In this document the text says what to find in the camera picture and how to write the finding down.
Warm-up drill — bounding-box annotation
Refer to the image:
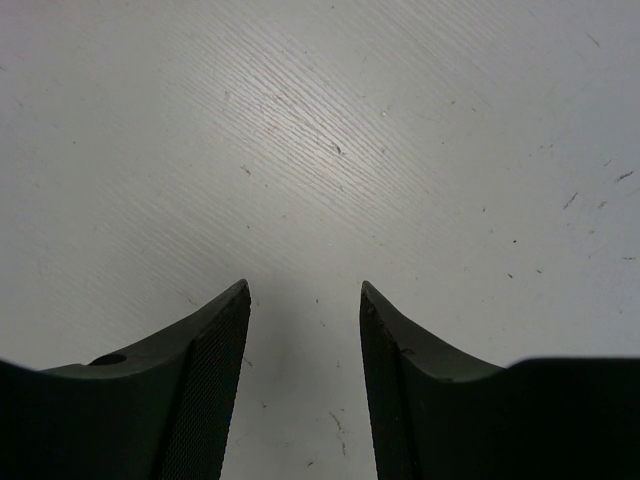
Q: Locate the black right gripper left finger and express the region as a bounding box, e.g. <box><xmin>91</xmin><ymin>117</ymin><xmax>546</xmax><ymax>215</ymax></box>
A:
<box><xmin>1</xmin><ymin>281</ymin><xmax>251</xmax><ymax>479</ymax></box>

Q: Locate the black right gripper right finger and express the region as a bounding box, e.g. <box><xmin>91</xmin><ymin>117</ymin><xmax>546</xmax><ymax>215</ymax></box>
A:
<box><xmin>359</xmin><ymin>283</ymin><xmax>639</xmax><ymax>479</ymax></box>

